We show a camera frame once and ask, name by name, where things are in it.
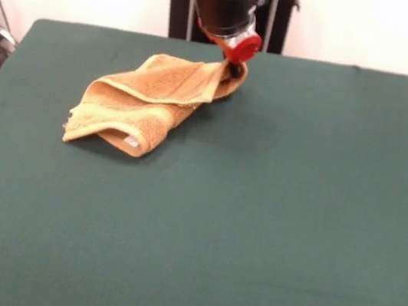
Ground dark green table cloth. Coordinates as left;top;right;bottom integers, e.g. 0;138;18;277
0;11;408;306

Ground black robot pedestal stand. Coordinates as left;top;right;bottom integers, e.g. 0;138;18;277
156;0;303;58

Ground tan terry towel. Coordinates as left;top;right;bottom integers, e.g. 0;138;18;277
59;35;250;174

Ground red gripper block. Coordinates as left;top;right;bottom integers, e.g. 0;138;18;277
216;29;265;82

